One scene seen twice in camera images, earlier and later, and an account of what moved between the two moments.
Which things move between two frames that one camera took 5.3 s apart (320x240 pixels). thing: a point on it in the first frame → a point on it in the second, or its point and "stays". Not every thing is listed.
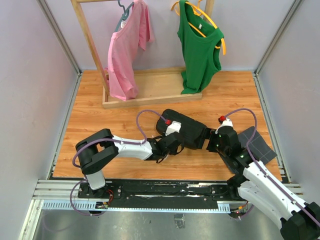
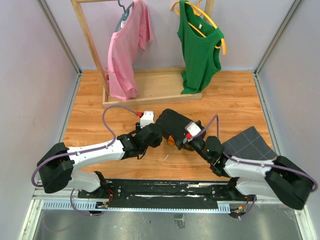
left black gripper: (173, 152) → (157, 142)
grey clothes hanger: (124, 15) stays
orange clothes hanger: (198, 11) stays
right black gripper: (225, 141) → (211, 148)
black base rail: (210, 191) stays
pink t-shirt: (123, 51) stays
